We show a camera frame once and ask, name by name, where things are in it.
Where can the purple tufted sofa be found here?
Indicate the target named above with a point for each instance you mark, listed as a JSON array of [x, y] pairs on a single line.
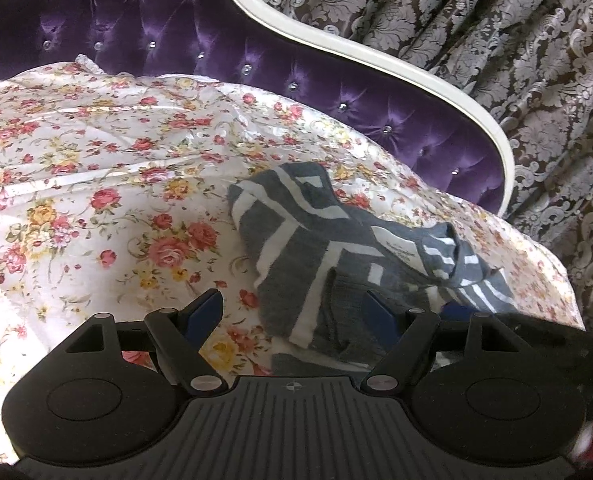
[[176, 25]]

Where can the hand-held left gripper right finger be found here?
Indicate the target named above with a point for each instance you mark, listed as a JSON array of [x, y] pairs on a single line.
[[378, 317]]

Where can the floral blanket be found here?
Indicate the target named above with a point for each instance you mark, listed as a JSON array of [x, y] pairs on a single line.
[[101, 175]]

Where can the brown damask curtain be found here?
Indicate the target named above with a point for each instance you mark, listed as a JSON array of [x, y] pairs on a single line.
[[501, 50]]

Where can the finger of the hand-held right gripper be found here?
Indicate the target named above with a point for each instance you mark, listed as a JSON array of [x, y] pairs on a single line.
[[556, 335], [455, 310]]

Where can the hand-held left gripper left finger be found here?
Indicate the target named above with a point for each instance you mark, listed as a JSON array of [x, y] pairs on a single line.
[[205, 312]]

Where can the grey white striped garment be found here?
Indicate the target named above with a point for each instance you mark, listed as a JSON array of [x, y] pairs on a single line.
[[296, 240]]

